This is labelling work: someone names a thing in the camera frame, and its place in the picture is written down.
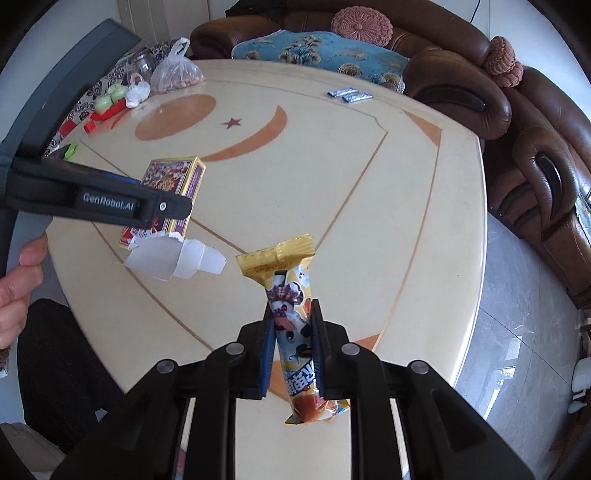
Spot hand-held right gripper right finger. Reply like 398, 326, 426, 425
309, 299, 536, 480

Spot brown leather armchair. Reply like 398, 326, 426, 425
484, 65, 591, 317

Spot small white plastic bag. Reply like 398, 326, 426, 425
124, 72, 151, 110

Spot brown leather sofa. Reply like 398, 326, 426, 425
189, 8, 514, 140

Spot person's left hand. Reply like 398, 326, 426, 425
0, 232, 49, 352

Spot blue floral cushion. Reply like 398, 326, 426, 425
231, 30, 413, 94

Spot white object on floor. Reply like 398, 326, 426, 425
568, 359, 591, 416

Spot clear plastic bag of peanuts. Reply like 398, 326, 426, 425
150, 37, 205, 96

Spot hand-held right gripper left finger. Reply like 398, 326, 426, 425
48, 305, 275, 480

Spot torn white paper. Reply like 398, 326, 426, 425
122, 232, 228, 282

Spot pale green round objects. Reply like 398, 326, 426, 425
95, 85, 128, 114

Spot black and white patterned cloth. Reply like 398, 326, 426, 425
45, 41, 178, 158

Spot gold cartoon snack wrapper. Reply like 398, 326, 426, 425
235, 234, 352, 425

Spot purple and gold patterned box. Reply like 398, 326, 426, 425
119, 156, 207, 250

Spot red wrapper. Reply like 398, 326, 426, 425
83, 99, 127, 135

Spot pink round crochet cushion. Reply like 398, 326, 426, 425
482, 36, 525, 89
331, 6, 394, 47

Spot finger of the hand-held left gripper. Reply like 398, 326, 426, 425
95, 169, 194, 230

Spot light grey cloth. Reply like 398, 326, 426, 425
0, 422, 68, 480

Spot person's black pants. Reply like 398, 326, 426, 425
17, 298, 128, 456

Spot glass jar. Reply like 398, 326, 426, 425
124, 47, 157, 84

